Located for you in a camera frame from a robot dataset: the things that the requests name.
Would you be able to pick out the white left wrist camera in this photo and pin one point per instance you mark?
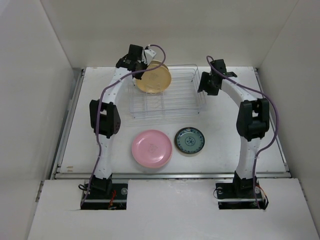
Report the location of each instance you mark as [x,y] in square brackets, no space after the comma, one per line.
[148,55]

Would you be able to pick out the aluminium table rail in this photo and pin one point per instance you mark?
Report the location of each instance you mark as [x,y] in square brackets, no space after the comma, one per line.
[77,74]

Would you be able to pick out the dark green plate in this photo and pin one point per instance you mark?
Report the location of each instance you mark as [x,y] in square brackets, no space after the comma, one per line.
[189,140]

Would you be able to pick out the pink plate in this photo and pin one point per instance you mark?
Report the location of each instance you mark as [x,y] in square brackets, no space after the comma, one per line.
[150,141]

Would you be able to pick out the large beige plate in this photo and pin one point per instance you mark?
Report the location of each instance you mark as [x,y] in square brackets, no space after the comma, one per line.
[157,63]

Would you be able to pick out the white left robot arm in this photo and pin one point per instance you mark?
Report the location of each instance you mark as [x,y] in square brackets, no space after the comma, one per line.
[105,118]

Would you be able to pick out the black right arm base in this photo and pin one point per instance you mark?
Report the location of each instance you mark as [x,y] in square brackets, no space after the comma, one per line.
[240,195]

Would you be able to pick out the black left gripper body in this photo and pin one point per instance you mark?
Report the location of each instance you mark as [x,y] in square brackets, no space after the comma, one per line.
[143,66]

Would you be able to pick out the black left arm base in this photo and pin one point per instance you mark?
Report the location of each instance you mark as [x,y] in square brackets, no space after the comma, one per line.
[114,198]

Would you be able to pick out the clear wire dish rack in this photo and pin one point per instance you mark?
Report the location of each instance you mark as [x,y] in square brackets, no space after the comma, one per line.
[180,99]

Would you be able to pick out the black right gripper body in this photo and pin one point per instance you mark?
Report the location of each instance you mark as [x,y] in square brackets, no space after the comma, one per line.
[208,86]

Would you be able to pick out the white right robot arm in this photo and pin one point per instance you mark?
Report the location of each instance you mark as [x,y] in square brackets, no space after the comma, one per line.
[253,121]

